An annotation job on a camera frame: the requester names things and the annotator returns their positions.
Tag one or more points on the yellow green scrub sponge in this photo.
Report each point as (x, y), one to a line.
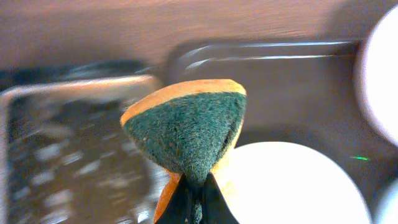
(188, 128)

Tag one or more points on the white plate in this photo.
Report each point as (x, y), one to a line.
(375, 77)
(284, 182)

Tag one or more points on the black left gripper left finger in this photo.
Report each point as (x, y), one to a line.
(175, 205)

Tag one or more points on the dark brown serving tray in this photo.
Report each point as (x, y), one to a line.
(300, 92)

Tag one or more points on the black tray with soapy water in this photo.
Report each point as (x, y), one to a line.
(64, 155)

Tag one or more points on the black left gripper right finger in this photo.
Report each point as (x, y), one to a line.
(214, 207)

